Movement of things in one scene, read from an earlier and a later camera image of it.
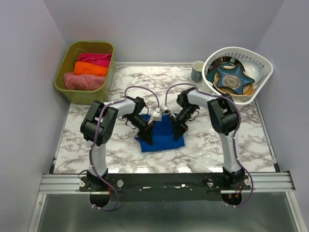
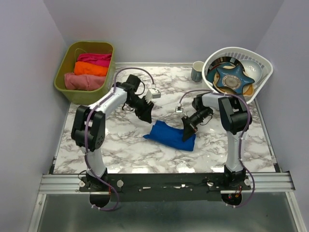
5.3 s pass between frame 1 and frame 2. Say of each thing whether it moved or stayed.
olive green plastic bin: stayed
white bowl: stayed
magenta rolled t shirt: stayed
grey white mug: stayed
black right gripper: moved
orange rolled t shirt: stayed
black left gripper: moved
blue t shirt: moved
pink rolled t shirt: stayed
